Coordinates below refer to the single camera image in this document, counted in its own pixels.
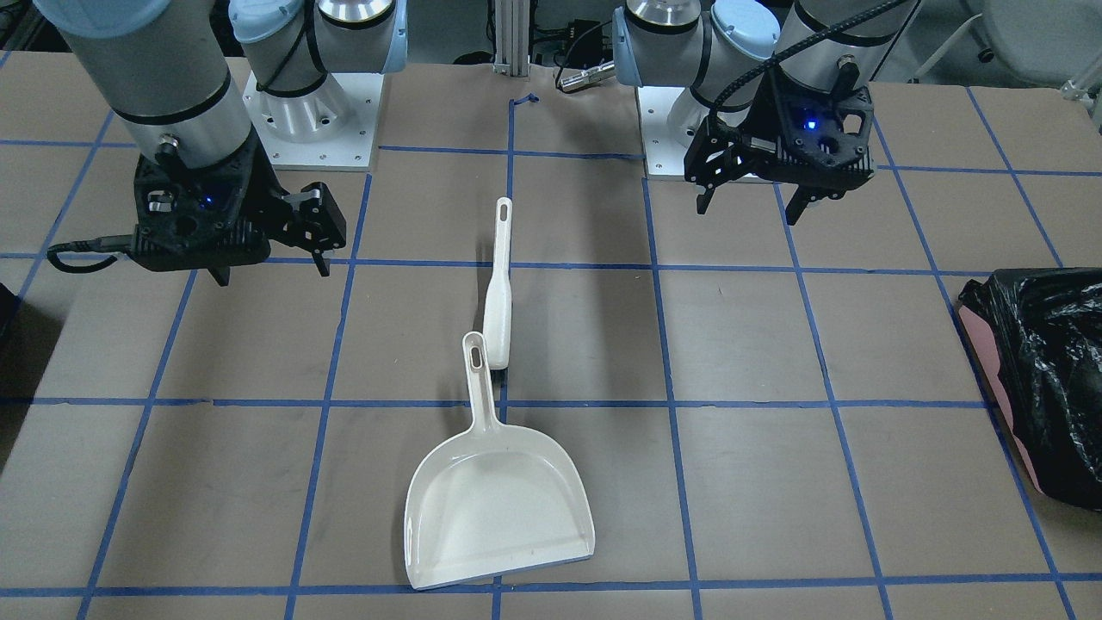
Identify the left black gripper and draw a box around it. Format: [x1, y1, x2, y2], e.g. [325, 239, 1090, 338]
[684, 65, 876, 226]

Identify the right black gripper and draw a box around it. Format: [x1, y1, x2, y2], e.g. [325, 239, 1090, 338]
[129, 130, 347, 287]

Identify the cream hand brush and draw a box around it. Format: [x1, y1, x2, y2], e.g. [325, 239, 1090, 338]
[480, 196, 514, 370]

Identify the beige plastic dustpan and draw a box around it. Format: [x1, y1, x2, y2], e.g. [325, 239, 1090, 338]
[403, 331, 596, 590]

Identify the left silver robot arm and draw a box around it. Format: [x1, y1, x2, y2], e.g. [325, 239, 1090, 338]
[557, 1, 917, 225]

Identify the black lined trash bin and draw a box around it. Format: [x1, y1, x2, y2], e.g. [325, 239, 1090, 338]
[0, 283, 21, 348]
[959, 268, 1101, 511]

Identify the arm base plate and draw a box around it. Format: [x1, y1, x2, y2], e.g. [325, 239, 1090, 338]
[244, 73, 385, 172]
[636, 87, 706, 181]

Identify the aluminium frame post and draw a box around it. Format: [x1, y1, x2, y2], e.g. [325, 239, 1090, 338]
[491, 0, 532, 79]

